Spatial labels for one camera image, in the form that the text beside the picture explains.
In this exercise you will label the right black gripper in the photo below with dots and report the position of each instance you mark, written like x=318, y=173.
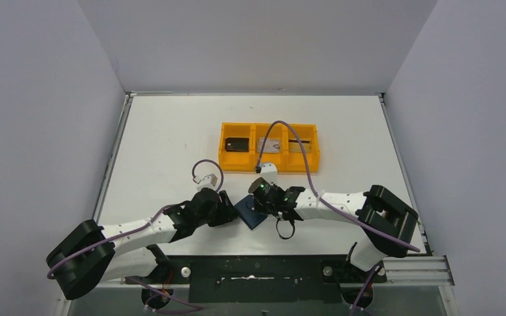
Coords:
x=263, y=207

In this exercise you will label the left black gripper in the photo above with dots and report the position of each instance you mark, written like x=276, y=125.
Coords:
x=226, y=207

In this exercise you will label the blue card holder wallet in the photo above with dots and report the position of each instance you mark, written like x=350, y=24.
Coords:
x=247, y=212

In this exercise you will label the black cards stack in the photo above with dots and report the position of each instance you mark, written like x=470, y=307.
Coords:
x=236, y=144

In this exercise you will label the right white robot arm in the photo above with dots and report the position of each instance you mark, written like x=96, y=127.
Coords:
x=387, y=221

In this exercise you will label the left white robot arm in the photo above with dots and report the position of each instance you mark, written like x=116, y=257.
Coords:
x=91, y=253

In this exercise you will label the silver card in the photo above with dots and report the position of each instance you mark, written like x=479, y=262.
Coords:
x=270, y=145

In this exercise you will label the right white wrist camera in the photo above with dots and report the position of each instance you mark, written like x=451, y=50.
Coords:
x=268, y=171

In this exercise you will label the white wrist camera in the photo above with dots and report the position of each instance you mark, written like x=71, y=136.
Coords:
x=209, y=181
x=268, y=171

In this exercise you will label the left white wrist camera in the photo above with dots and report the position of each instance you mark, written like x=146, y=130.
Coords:
x=209, y=181

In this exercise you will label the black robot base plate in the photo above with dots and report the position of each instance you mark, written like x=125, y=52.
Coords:
x=195, y=298

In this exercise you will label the aluminium frame rail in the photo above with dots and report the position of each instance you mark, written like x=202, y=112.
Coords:
x=414, y=270

